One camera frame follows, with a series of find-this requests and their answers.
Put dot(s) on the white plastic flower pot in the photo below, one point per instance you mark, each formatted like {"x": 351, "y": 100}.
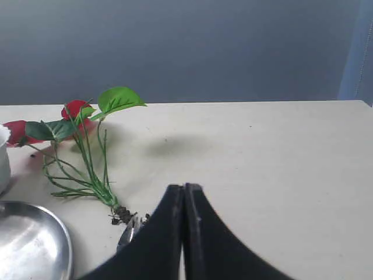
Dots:
{"x": 5, "y": 172}

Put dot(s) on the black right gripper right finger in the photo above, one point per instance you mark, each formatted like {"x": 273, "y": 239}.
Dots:
{"x": 211, "y": 250}

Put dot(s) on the steel spoon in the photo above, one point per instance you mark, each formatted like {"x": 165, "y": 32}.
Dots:
{"x": 130, "y": 231}

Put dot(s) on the round steel plate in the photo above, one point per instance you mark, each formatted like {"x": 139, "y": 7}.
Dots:
{"x": 35, "y": 243}

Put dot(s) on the artificial red flower plant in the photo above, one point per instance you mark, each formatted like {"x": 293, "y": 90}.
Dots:
{"x": 81, "y": 123}

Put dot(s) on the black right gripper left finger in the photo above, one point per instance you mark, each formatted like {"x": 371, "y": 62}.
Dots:
{"x": 154, "y": 252}

